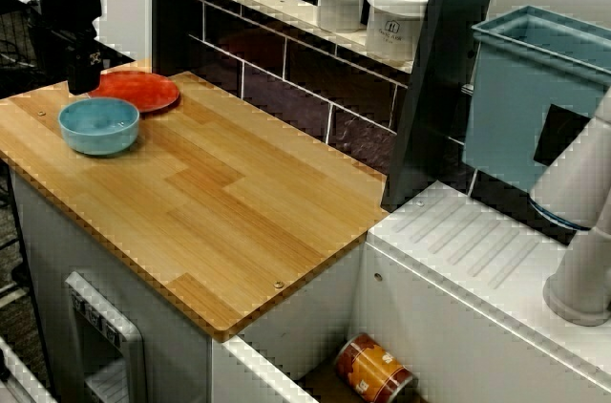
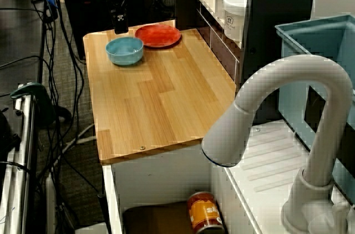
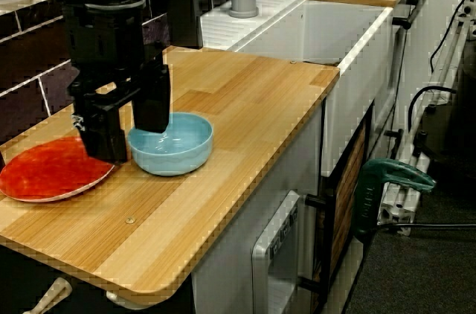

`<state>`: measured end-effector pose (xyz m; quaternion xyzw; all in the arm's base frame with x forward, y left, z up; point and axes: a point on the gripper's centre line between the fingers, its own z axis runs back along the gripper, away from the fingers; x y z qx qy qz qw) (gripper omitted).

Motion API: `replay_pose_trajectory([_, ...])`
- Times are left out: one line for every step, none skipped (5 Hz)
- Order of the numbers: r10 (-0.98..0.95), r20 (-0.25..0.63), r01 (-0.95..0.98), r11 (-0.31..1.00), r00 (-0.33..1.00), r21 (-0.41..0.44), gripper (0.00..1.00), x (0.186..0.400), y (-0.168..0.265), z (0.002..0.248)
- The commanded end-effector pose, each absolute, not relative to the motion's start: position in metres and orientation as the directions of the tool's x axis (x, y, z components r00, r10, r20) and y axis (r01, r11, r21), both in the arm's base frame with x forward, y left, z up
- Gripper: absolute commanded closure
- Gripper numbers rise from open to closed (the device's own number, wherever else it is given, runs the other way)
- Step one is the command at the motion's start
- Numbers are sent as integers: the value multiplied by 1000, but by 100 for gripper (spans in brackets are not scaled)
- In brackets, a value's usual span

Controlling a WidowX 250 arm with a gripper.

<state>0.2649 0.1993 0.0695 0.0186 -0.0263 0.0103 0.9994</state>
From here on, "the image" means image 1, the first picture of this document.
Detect grey toy faucet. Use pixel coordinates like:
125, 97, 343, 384
528, 87, 611, 328

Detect white jar with printed label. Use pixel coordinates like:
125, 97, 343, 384
365, 0, 432, 63

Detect teal plastic bin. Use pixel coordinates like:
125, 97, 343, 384
462, 4, 611, 195

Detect dark grey post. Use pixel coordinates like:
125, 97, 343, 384
381, 0, 505, 213

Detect white toy sink unit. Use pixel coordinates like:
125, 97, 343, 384
212, 180, 611, 403

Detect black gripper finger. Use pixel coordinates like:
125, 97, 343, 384
41, 22, 71, 75
66, 46, 104, 95

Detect white storage jar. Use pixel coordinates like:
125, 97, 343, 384
315, 0, 371, 34

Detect white toy kitchen cabinet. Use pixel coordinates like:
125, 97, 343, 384
9, 168, 216, 403

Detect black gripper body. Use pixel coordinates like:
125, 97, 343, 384
36, 0, 104, 53

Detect dark tile backsplash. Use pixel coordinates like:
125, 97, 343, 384
152, 0, 416, 175

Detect red plate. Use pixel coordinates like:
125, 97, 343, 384
87, 71, 181, 114

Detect orange soup can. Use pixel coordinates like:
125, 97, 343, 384
332, 331, 415, 397

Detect light blue bowl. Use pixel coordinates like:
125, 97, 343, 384
57, 96, 141, 157

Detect black wire mesh panel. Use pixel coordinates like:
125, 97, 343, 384
0, 6, 44, 82

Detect silver aluminium frame rail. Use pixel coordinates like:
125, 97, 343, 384
0, 335, 56, 403

